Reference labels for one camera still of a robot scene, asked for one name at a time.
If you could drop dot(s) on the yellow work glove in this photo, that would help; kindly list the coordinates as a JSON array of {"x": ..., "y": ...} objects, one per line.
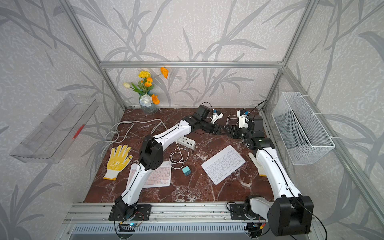
[{"x": 119, "y": 159}]

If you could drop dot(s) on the glass vase with flowers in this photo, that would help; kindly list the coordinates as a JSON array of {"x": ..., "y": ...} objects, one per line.
[{"x": 148, "y": 102}]

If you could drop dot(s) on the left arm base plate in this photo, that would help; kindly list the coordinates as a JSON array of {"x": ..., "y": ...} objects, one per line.
[{"x": 140, "y": 212}]

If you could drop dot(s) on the teal USB charger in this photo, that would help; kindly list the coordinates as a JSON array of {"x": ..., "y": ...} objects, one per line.
[{"x": 187, "y": 171}]

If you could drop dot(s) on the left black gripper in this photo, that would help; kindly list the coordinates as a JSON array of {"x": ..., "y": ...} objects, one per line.
[{"x": 219, "y": 130}]

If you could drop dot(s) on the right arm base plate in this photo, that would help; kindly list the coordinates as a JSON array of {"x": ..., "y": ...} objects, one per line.
[{"x": 239, "y": 212}]

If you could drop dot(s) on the white work glove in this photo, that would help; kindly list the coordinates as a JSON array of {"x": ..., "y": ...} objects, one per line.
[{"x": 256, "y": 163}]

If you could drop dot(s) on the white power strip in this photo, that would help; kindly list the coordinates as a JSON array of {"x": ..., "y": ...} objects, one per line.
[{"x": 186, "y": 142}]

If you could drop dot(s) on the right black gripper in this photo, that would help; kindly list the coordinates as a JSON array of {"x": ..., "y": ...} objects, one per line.
[{"x": 231, "y": 131}]

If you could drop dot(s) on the white wireless keyboard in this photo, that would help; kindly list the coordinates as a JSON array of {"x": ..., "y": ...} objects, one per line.
[{"x": 223, "y": 164}]

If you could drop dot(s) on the red pen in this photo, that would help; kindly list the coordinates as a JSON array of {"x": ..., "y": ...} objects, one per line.
[{"x": 78, "y": 132}]

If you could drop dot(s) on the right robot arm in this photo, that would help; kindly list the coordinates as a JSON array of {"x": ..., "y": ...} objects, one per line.
[{"x": 290, "y": 213}]

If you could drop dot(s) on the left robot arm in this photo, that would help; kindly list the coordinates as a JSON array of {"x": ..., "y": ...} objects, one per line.
[{"x": 151, "y": 156}]

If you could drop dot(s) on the clear plastic wall shelf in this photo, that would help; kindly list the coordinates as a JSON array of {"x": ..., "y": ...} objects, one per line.
[{"x": 52, "y": 138}]

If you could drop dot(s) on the aluminium front rail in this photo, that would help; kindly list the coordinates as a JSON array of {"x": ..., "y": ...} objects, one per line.
[{"x": 198, "y": 212}]

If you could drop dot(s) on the pink wireless keyboard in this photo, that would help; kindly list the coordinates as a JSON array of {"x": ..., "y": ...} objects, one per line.
[{"x": 161, "y": 177}]

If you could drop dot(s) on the white wire mesh basket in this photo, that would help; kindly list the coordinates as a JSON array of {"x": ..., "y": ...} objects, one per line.
[{"x": 302, "y": 133}]

